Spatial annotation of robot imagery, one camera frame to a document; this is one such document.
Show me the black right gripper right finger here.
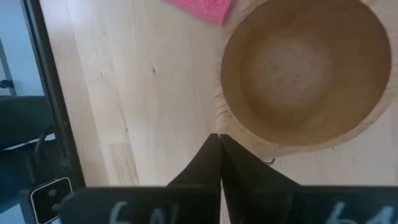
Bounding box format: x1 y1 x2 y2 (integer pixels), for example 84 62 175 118
220 134 300 224

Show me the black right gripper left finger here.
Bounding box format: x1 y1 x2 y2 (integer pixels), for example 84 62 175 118
167 133 222 187

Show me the wooden cup with handle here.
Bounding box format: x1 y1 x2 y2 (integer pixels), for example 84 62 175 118
213 0 398 160

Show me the black aluminium rig frame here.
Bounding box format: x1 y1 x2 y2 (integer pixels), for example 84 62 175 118
19 0 86 191

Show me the pink cloth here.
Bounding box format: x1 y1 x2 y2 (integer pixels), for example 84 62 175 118
164 0 234 26

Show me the black white-rimmed camera box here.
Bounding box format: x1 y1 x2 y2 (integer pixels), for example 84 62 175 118
29 177 73 224

